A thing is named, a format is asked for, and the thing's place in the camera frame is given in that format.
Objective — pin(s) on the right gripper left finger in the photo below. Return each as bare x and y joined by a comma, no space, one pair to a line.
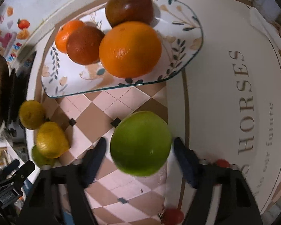
43,203

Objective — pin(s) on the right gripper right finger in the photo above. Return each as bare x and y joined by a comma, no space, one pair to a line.
237,204

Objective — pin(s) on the green apple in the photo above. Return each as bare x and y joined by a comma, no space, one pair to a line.
141,144
40,160

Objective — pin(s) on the red cherry tomato upper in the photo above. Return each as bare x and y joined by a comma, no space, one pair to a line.
222,163

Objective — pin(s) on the red cherry tomato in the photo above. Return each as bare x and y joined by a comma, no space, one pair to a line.
222,163
172,216

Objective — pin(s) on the red cherry tomato lower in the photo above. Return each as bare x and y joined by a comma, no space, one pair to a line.
172,216

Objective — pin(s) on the yellow lemon middle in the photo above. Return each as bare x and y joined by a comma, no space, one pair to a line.
51,140

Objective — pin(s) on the yellow lemon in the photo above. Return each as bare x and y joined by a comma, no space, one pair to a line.
51,140
32,114

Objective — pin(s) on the yellow lemon far left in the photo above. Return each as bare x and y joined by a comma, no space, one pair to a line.
32,114

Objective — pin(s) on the checkered counter mat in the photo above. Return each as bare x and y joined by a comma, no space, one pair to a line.
226,103

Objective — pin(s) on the black gas stove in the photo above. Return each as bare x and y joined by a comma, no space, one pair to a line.
19,79

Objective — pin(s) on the dark reddish orange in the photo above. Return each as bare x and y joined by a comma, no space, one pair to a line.
83,45

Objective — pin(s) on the large bright orange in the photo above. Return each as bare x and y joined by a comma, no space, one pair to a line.
130,50

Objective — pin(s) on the bright orange with stem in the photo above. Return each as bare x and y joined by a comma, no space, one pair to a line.
64,33

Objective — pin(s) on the floral oval plate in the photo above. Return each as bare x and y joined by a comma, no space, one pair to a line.
178,28

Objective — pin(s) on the white folded tissue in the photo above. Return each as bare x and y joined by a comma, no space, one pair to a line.
260,23

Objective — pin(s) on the dark red-green apple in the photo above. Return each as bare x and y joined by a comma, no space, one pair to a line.
120,11

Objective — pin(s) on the colourful wall sticker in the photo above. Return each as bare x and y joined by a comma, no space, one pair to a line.
14,32

